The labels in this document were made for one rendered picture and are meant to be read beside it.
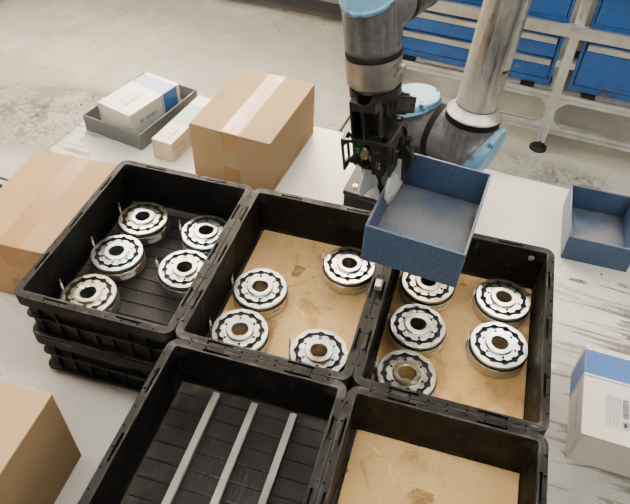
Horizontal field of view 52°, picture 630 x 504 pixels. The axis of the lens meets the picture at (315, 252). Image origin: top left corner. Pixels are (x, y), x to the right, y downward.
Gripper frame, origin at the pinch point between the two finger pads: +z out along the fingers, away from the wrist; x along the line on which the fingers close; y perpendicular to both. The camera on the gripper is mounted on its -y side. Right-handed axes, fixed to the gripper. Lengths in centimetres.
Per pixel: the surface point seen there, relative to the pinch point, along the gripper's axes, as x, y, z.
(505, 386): 22.8, 5.6, 33.0
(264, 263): -27.6, -2.8, 25.8
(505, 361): 22.0, 2.6, 30.1
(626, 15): 29, -195, 50
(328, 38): -125, -249, 96
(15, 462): -39, 53, 19
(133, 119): -87, -40, 23
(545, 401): 29.5, 13.1, 23.9
